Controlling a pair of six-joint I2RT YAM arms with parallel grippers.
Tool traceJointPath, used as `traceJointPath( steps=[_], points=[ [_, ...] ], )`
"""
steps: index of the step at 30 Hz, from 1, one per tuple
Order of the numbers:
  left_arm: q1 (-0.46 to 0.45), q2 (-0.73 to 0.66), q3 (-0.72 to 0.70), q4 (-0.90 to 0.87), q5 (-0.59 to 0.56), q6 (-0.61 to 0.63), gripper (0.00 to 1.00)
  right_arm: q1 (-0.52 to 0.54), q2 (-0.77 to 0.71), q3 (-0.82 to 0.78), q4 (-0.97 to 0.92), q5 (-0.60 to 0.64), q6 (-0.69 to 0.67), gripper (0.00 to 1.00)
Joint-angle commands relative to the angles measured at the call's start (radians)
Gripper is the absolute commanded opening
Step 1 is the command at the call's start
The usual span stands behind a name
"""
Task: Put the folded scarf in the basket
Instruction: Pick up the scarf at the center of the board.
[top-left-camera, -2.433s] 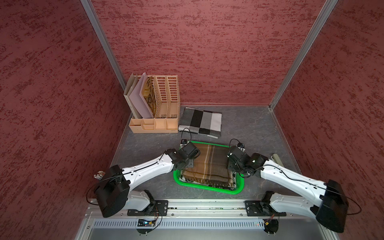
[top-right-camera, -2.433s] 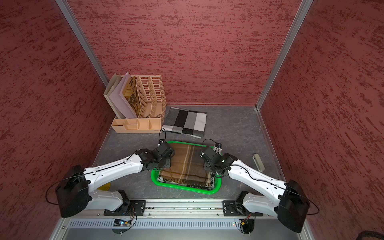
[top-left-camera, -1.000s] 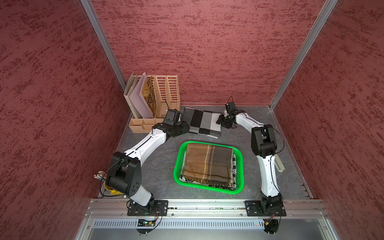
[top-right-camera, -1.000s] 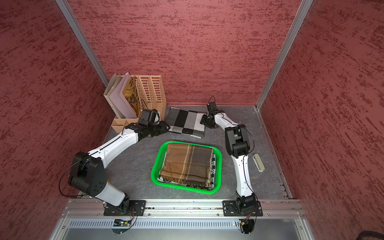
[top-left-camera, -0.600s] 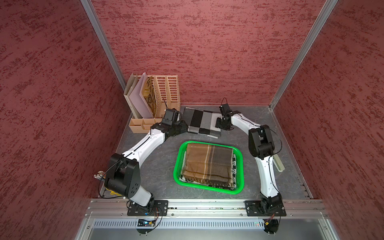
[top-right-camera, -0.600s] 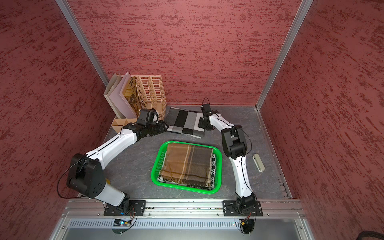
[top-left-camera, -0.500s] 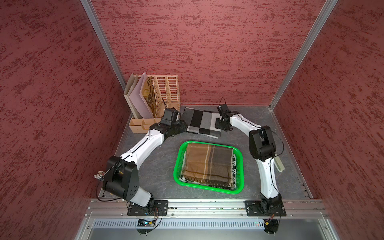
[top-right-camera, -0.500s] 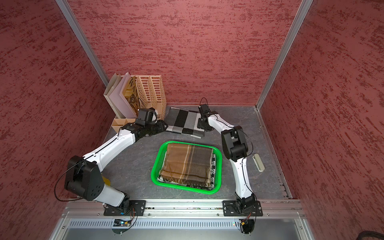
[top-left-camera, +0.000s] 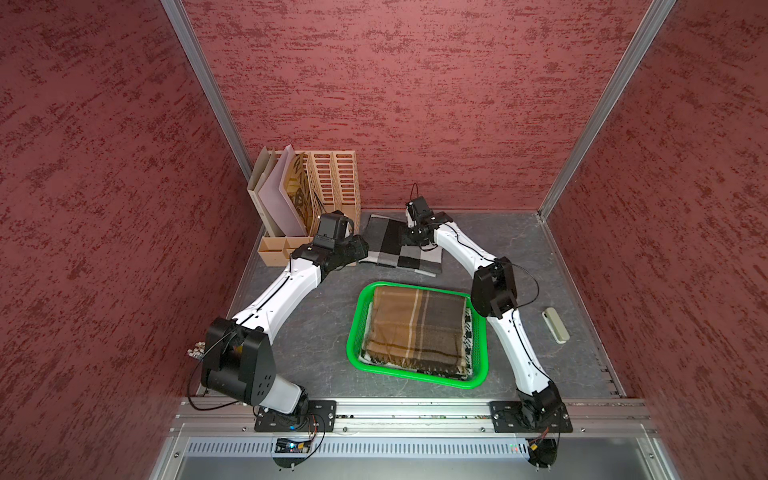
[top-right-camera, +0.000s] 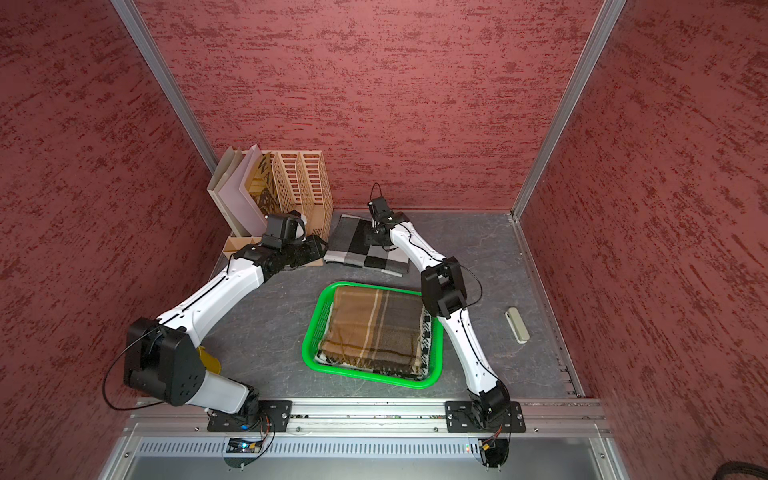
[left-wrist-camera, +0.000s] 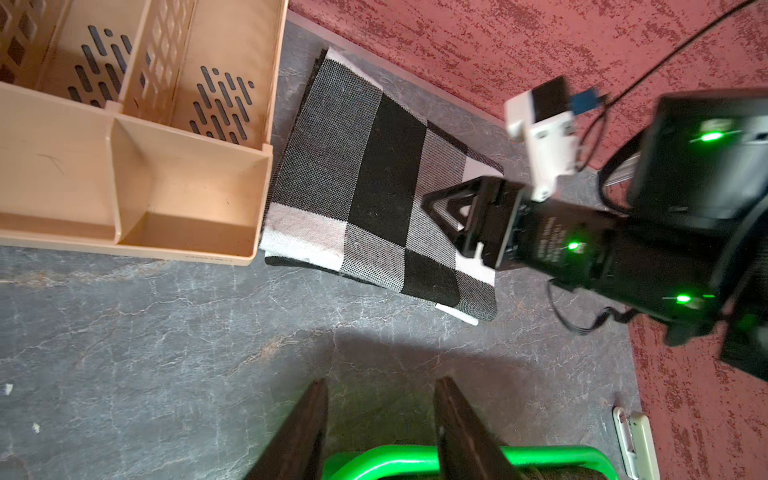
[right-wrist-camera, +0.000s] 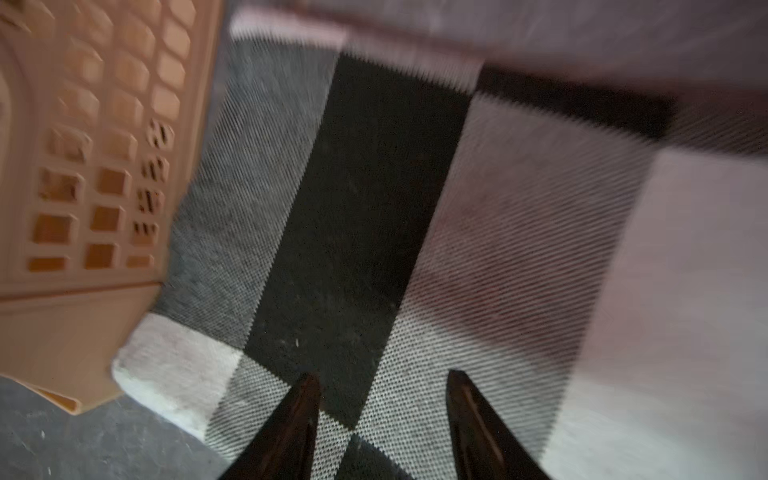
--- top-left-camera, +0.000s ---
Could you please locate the grey black checked scarf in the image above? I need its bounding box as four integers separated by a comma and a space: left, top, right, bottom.
361, 214, 443, 277

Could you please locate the brown plaid scarf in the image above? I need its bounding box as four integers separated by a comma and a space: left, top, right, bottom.
359, 286, 473, 380

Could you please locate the green plastic basket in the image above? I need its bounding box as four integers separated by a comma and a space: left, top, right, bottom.
346, 281, 489, 389

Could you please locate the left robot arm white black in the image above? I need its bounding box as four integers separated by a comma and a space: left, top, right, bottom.
200, 211, 368, 416

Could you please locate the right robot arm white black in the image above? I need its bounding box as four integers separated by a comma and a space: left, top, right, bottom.
403, 196, 563, 430

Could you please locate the lilac folder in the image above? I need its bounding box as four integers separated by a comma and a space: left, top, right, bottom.
266, 145, 306, 237

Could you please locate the yellow patterned book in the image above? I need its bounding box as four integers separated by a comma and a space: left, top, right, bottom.
283, 154, 317, 236

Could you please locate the beige wooden file organizer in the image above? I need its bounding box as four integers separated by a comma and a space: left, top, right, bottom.
258, 149, 361, 267

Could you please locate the beige folder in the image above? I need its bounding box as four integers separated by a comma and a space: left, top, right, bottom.
247, 147, 285, 237

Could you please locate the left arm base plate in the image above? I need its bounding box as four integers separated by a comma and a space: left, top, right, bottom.
254, 400, 337, 434

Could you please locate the aluminium front rail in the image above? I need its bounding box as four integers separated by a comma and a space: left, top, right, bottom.
169, 396, 659, 439

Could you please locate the left circuit board with wires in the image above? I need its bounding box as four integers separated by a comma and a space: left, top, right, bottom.
274, 438, 313, 455

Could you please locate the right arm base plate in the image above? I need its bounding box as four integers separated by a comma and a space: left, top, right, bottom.
489, 401, 573, 434

